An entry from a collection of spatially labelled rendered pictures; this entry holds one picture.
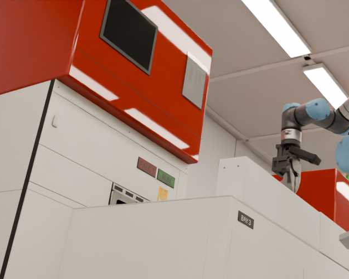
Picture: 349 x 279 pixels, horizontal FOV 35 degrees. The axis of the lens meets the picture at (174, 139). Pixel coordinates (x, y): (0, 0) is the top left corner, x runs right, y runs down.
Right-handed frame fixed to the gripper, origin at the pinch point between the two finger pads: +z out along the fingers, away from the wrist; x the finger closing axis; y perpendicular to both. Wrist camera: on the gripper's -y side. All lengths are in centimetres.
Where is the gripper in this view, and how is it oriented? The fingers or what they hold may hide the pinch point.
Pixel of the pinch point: (292, 195)
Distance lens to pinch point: 197.9
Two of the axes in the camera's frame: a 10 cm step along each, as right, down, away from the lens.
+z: -1.4, 9.1, -4.0
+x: -5.8, -4.0, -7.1
